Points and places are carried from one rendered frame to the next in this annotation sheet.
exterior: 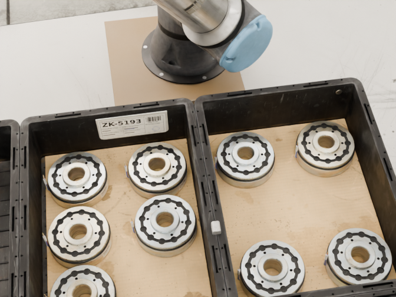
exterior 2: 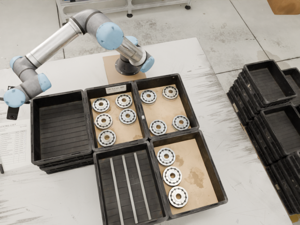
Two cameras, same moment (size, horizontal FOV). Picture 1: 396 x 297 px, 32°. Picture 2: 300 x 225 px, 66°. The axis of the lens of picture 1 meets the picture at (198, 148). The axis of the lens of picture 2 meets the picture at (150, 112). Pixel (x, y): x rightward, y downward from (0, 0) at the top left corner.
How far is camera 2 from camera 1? 0.23 m
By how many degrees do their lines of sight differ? 10
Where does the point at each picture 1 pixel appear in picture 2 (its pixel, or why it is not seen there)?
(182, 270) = (133, 129)
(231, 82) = (142, 74)
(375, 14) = (181, 51)
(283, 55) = (156, 65)
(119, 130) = (112, 90)
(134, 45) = (112, 64)
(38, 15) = (73, 50)
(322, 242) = (170, 119)
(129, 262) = (118, 128)
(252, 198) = (151, 108)
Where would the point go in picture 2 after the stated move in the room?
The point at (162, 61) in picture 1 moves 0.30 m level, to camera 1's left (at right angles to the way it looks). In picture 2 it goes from (121, 68) to (77, 72)
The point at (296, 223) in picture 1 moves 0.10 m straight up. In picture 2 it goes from (163, 114) to (165, 106)
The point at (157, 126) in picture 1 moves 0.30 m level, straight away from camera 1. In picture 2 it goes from (122, 89) to (115, 53)
